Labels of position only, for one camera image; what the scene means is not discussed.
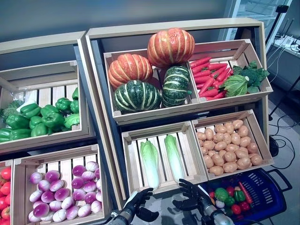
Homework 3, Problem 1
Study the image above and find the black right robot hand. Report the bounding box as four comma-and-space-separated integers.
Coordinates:
172, 178, 209, 212

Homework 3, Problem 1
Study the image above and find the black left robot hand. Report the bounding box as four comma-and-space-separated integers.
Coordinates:
123, 187, 160, 222

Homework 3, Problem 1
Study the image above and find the wooden carrot crate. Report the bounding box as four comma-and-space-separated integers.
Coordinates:
187, 39, 274, 104

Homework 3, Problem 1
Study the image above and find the wooden pumpkin crate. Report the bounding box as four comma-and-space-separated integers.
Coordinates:
103, 48, 200, 124

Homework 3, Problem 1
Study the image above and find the small green cabbage head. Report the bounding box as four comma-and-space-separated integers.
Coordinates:
214, 187, 230, 202

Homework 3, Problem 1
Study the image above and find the blue plastic shopping basket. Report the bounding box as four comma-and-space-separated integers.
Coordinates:
200, 167, 293, 221

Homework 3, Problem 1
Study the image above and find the wooden potato crate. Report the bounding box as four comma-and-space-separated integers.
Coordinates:
191, 109, 274, 181

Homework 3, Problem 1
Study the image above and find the black round floor puck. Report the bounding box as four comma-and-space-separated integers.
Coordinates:
269, 137, 279, 153

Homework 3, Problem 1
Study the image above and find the wooden slatted cabbage crate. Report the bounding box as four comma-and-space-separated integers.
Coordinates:
121, 120, 209, 195

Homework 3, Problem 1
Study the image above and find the napa cabbage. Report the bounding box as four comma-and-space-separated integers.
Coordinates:
164, 135, 186, 183
140, 140, 160, 190

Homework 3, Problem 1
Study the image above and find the light green lettuce head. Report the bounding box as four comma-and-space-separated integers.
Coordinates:
221, 74, 249, 98

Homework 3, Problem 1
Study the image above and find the red chili pepper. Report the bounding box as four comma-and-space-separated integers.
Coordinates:
238, 181, 254, 204

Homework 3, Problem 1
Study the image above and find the green striped pumpkin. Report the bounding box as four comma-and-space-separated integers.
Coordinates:
113, 79, 162, 115
161, 65, 192, 108

